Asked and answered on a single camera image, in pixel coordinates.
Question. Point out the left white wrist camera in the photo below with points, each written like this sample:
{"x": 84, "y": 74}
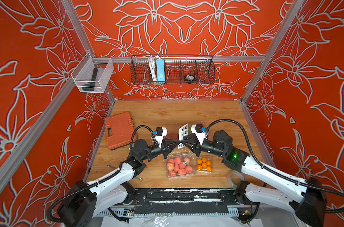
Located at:
{"x": 158, "y": 135}

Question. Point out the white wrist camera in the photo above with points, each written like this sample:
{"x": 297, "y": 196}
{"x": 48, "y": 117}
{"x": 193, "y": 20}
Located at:
{"x": 158, "y": 135}
{"x": 200, "y": 132}

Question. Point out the clear acrylic wall bin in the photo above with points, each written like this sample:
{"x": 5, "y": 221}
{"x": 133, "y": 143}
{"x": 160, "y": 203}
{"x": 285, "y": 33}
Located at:
{"x": 83, "y": 72}

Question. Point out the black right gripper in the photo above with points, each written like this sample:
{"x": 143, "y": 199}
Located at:
{"x": 197, "y": 146}

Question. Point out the black tool in bin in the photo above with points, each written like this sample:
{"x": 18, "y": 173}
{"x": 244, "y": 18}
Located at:
{"x": 92, "y": 84}

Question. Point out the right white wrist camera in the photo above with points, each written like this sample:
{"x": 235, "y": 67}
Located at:
{"x": 200, "y": 132}

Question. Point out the clear box large peaches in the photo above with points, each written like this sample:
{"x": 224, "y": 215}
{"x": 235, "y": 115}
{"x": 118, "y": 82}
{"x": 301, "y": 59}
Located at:
{"x": 181, "y": 165}

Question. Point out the clear box of grapes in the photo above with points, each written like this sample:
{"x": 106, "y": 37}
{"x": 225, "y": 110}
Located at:
{"x": 190, "y": 124}

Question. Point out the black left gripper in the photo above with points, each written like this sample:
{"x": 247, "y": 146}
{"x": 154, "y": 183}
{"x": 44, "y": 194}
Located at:
{"x": 168, "y": 146}

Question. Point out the fruit sticker sheet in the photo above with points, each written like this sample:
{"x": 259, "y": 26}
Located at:
{"x": 183, "y": 131}

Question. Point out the orange plastic tool case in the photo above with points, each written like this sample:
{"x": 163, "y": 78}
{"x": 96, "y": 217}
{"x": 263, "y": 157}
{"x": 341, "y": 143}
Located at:
{"x": 119, "y": 129}

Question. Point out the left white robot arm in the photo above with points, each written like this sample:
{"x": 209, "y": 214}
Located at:
{"x": 85, "y": 200}

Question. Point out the clear tape roll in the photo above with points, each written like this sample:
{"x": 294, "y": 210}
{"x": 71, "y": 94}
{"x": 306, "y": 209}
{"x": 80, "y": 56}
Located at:
{"x": 234, "y": 178}

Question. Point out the black wire wall basket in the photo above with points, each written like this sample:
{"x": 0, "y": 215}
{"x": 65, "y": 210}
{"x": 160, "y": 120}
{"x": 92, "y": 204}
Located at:
{"x": 144, "y": 71}

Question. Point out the clear box of oranges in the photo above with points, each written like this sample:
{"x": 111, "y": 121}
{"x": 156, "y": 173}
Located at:
{"x": 204, "y": 164}

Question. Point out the light blue box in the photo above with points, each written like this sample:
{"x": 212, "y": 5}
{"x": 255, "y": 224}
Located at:
{"x": 160, "y": 70}

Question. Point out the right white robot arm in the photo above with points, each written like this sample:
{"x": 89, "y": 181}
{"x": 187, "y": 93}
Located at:
{"x": 308, "y": 200}

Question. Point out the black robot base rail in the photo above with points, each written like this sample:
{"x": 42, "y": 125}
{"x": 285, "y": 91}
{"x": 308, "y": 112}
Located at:
{"x": 150, "y": 202}

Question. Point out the small black device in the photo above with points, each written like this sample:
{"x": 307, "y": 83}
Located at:
{"x": 189, "y": 78}

